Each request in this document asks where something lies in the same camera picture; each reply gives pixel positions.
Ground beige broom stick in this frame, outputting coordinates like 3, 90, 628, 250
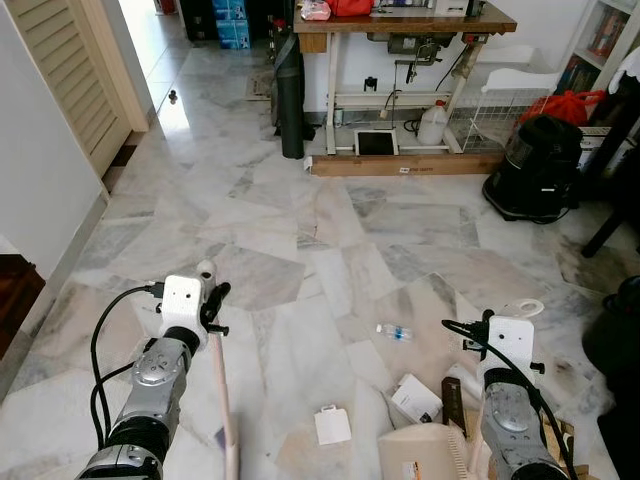
195, 259, 242, 480

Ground gold brown cardboard piece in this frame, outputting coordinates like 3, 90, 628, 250
540, 415, 578, 475

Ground black round bin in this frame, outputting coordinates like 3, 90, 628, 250
582, 274, 640, 403

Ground dark brown cardboard strip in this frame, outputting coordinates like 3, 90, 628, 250
441, 376, 470, 438

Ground white printed carton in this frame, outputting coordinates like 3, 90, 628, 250
389, 374, 444, 425

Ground clear plastic water bottle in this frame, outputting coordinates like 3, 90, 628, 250
376, 323, 414, 343

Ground dark wooden furniture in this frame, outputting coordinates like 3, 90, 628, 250
0, 235, 47, 363

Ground black canister vacuum cleaner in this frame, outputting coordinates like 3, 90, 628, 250
482, 114, 587, 225

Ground black rolled mat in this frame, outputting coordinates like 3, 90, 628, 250
274, 20, 307, 161

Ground long brown cardboard box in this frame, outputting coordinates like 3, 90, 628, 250
308, 151, 506, 179

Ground black stand with white cloth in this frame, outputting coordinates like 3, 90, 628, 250
581, 46, 640, 259

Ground beige louvered door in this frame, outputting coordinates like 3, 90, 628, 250
3, 0, 153, 179

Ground red plastic bag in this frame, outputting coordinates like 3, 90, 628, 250
518, 89, 609, 127

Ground white plastic jug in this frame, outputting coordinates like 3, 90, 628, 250
417, 99, 451, 147

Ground blue cartons stack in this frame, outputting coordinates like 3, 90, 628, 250
211, 0, 252, 51

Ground pink plastic packet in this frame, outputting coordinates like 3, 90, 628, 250
300, 0, 333, 22

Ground red bag on table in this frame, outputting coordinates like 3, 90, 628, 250
327, 0, 375, 18

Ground wooden top sewing table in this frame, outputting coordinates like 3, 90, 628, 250
293, 0, 519, 157

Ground white bookshelf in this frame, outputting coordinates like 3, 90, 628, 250
556, 0, 640, 98

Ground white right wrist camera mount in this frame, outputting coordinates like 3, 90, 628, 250
486, 316, 535, 387

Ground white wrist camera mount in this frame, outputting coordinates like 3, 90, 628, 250
159, 274, 209, 348
486, 316, 535, 387

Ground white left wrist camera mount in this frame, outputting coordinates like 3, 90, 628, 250
159, 274, 209, 348

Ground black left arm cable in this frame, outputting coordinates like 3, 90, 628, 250
89, 283, 166, 448

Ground white wire rack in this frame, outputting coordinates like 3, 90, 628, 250
447, 67, 563, 153

